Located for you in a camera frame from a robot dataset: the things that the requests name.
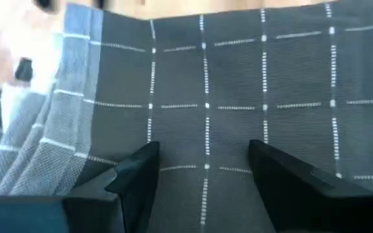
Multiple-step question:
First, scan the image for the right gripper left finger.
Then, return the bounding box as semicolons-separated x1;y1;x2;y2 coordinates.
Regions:
0;141;161;233

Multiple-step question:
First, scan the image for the grey towel with dashed grid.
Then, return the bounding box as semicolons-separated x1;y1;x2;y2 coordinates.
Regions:
0;0;373;233

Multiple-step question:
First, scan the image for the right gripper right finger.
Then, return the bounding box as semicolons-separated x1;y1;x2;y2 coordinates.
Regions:
248;139;373;233

